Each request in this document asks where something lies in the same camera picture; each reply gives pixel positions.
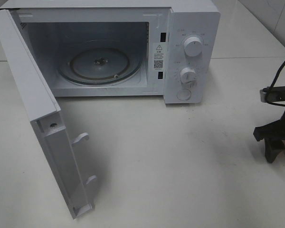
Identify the glass microwave turntable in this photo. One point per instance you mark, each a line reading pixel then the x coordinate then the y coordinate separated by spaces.
pixel 99 62

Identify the white microwave oven body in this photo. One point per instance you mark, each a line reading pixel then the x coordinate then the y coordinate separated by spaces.
pixel 55 23

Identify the white microwave door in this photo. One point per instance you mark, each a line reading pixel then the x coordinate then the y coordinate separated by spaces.
pixel 45 114

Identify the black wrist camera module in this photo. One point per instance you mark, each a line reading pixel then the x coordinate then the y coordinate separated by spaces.
pixel 276 94

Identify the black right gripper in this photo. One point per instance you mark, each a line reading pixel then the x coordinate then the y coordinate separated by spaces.
pixel 273 135

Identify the lower white timer knob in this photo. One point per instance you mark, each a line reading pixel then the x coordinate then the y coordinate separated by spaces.
pixel 188 75

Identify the upper white power knob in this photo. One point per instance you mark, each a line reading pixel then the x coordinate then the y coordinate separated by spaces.
pixel 193 46

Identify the white warning label sticker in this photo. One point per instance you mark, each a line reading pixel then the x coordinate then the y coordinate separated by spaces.
pixel 159 55

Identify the round white door button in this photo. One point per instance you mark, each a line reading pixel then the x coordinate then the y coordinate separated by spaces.
pixel 184 94

